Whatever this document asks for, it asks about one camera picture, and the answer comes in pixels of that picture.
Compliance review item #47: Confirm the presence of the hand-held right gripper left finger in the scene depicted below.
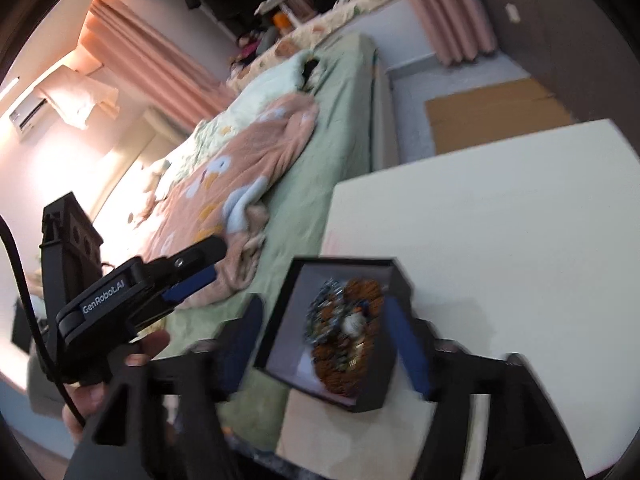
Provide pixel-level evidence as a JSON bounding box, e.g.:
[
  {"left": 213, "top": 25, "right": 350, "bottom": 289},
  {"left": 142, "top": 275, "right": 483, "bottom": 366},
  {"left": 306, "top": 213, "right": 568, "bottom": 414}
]
[{"left": 64, "top": 294, "right": 267, "bottom": 480}]

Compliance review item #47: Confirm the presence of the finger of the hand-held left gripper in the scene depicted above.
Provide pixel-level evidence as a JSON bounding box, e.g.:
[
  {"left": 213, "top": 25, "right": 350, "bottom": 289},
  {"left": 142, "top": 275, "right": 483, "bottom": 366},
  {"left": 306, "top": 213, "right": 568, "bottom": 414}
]
[{"left": 142, "top": 236, "right": 229, "bottom": 312}]

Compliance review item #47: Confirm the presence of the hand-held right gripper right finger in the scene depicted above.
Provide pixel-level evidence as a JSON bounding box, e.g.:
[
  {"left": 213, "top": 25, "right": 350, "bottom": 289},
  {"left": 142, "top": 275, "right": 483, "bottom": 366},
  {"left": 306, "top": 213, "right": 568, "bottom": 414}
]
[{"left": 382, "top": 296, "right": 587, "bottom": 480}]

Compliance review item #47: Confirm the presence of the black jewelry box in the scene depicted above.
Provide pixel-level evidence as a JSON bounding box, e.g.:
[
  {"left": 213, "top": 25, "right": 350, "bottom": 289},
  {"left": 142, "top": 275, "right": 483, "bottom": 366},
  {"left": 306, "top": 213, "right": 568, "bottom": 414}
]
[{"left": 252, "top": 257, "right": 417, "bottom": 414}]

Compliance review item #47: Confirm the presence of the brown beaded bracelet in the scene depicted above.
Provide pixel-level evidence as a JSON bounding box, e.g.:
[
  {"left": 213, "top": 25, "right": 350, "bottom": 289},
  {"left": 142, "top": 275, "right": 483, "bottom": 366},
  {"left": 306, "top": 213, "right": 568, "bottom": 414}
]
[{"left": 311, "top": 279, "right": 385, "bottom": 397}]

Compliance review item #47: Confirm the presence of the green beaded bracelet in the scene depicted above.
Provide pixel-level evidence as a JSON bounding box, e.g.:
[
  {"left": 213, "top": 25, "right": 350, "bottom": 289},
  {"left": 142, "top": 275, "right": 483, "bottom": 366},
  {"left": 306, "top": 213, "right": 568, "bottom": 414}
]
[{"left": 304, "top": 277, "right": 353, "bottom": 347}]

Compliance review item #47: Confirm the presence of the person's left hand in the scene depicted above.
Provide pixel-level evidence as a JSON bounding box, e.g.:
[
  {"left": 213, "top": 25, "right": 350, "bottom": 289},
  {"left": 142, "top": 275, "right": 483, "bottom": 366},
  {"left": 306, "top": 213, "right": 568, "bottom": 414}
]
[{"left": 62, "top": 330, "right": 172, "bottom": 442}]

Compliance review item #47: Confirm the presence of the pink duck print blanket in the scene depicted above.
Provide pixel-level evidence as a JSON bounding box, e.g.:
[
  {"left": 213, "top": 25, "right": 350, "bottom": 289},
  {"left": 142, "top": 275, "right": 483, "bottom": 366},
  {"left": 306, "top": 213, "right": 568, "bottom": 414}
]
[{"left": 132, "top": 93, "right": 322, "bottom": 309}]

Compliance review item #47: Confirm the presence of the cream plush toy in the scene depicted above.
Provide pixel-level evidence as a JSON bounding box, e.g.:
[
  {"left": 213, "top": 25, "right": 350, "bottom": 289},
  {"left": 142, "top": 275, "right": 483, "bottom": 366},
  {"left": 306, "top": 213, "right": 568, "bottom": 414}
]
[{"left": 141, "top": 156, "right": 174, "bottom": 197}]

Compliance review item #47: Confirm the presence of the pale floral pillow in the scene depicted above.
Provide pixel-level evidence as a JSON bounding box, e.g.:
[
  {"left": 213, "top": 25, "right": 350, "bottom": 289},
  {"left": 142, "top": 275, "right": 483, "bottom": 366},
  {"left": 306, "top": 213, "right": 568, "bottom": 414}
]
[{"left": 170, "top": 110, "right": 241, "bottom": 166}]

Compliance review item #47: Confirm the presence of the bed with green sheet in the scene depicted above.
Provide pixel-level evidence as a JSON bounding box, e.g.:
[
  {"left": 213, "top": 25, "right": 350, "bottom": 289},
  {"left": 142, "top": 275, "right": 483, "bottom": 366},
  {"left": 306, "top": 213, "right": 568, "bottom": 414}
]
[{"left": 90, "top": 31, "right": 382, "bottom": 453}]

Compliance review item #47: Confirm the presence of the hanging pale cloth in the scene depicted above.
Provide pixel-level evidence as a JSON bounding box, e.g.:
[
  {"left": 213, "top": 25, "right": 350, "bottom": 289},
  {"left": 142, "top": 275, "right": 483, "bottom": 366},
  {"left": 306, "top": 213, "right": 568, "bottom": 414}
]
[{"left": 39, "top": 66, "right": 122, "bottom": 129}]

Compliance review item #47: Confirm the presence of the pale green pillow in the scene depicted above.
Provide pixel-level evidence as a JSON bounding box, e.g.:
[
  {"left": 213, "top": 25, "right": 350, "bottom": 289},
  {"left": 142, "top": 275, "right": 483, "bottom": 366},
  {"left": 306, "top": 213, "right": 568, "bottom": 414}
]
[{"left": 234, "top": 49, "right": 313, "bottom": 108}]

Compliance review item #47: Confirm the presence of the white air conditioner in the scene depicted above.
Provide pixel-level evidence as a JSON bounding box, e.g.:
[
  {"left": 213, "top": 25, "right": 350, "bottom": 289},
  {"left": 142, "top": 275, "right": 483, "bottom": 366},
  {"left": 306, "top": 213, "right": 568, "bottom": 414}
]
[{"left": 7, "top": 94, "right": 52, "bottom": 137}]

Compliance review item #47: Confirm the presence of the pink curtain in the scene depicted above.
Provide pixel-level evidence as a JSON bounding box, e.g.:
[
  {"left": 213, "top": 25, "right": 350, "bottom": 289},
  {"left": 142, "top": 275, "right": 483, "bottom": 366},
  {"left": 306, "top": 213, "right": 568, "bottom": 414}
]
[
  {"left": 79, "top": 0, "right": 237, "bottom": 132},
  {"left": 384, "top": 0, "right": 499, "bottom": 67}
]

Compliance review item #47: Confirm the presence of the plush doll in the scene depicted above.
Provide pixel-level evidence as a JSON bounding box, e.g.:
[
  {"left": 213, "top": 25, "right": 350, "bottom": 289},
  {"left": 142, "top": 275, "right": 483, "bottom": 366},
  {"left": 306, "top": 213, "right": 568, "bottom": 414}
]
[{"left": 231, "top": 29, "right": 277, "bottom": 67}]

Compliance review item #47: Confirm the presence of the flat cardboard sheet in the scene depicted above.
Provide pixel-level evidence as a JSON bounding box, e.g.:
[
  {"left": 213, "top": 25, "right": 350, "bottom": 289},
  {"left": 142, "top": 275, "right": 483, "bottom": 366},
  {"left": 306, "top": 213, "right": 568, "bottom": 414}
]
[{"left": 424, "top": 77, "right": 577, "bottom": 157}]

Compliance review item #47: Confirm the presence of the black cable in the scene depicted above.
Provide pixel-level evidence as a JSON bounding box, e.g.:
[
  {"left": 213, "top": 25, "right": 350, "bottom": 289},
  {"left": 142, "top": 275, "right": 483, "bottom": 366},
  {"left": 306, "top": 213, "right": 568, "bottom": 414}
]
[{"left": 0, "top": 214, "right": 87, "bottom": 428}]

